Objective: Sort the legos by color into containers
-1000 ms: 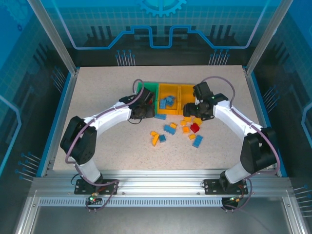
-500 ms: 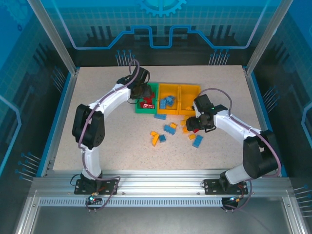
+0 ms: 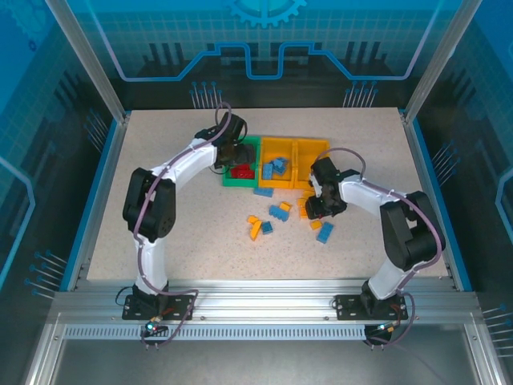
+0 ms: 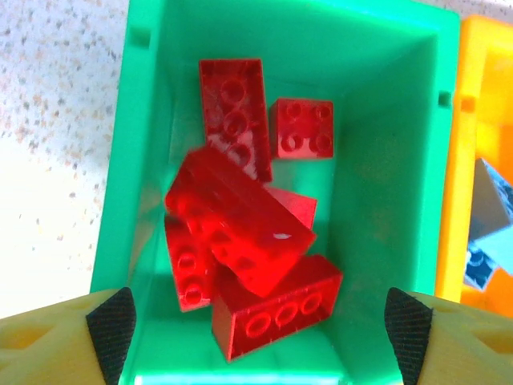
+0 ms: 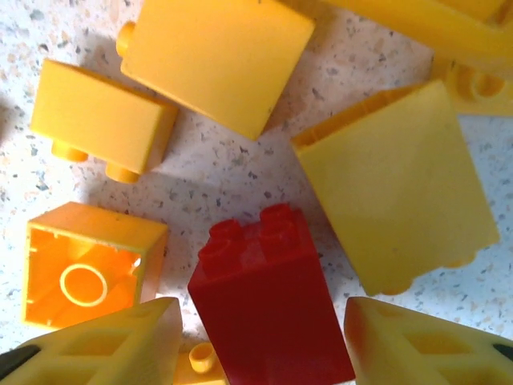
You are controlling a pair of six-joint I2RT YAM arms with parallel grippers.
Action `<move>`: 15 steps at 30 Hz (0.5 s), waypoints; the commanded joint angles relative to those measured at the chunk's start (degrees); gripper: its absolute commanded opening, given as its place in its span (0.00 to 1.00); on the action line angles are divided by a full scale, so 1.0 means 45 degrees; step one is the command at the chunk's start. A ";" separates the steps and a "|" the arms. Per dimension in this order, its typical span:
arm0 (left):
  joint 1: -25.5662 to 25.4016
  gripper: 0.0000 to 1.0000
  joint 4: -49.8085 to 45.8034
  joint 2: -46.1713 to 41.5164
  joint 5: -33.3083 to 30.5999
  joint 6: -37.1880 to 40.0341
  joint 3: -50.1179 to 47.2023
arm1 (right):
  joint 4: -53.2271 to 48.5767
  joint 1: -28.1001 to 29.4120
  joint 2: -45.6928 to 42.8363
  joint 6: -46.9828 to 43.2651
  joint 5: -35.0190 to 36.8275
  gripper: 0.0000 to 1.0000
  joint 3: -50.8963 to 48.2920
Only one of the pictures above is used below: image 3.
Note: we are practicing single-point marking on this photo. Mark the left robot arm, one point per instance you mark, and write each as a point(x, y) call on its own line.
point(152, 208)

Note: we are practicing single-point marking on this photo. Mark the large red lego brick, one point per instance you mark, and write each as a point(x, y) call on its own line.
point(246, 175)

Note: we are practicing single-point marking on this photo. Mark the yellow plastic bin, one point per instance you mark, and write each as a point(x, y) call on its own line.
point(306, 152)
point(276, 183)

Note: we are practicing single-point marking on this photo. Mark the aluminium frame post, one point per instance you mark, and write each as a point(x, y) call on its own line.
point(437, 60)
point(88, 60)

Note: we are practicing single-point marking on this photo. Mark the dark printed side wall panel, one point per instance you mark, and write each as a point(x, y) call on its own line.
point(489, 160)
point(32, 160)

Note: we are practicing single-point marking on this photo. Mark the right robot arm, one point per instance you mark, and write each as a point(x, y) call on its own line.
point(405, 232)

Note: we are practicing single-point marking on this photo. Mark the blue table side trim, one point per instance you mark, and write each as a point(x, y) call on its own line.
point(81, 240)
point(459, 272)

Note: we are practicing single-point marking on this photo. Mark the green plastic bin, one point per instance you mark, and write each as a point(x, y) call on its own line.
point(240, 183)

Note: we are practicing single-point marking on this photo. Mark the aluminium table side rail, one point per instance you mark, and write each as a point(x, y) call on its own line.
point(103, 200)
point(417, 160)

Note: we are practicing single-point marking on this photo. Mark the metal lower shelf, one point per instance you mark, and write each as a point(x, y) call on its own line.
point(260, 361)

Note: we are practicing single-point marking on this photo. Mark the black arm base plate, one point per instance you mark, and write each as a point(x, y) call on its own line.
point(348, 306)
point(180, 306)

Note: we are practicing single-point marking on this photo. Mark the aluminium front rail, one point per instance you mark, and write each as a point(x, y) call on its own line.
point(260, 301)

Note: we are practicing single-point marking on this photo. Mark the blue printed back panel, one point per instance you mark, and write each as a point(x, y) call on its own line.
point(256, 48)

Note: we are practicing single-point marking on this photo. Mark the blue lego brick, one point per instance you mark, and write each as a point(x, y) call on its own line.
point(277, 212)
point(267, 228)
point(280, 165)
point(267, 170)
point(325, 233)
point(263, 192)

